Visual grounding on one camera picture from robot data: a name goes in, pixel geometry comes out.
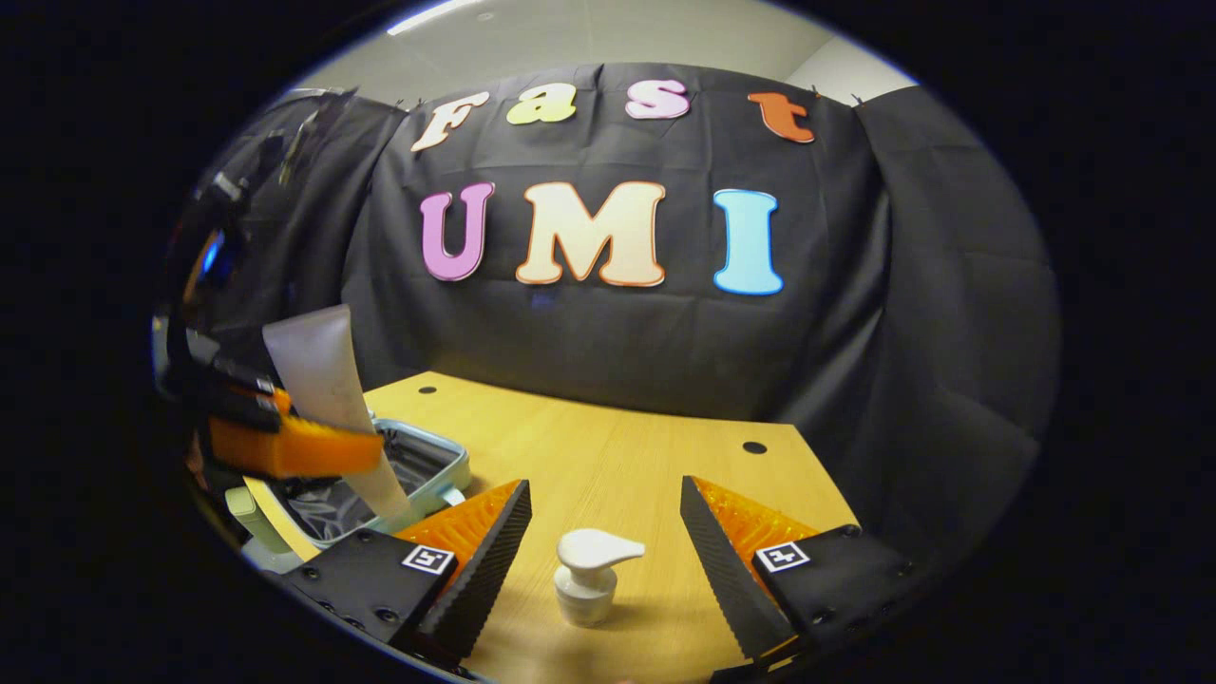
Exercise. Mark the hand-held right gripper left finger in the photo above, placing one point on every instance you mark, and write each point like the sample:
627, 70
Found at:
484, 579

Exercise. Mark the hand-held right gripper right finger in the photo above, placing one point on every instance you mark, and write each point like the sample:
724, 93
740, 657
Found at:
727, 579

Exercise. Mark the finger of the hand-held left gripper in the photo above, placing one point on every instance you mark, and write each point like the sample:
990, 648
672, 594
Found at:
252, 385
304, 451

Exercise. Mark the frosted white tube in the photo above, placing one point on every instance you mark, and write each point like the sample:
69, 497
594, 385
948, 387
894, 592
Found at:
318, 370

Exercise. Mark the white pump bottle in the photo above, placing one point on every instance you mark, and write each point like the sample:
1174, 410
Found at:
587, 579

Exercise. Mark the light blue suitcase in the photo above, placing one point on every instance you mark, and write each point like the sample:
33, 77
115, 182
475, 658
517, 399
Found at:
427, 465

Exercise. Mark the pale green object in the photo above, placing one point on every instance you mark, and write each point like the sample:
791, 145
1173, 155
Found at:
249, 518

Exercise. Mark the black backdrop cloth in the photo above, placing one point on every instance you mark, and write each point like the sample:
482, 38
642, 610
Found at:
902, 332

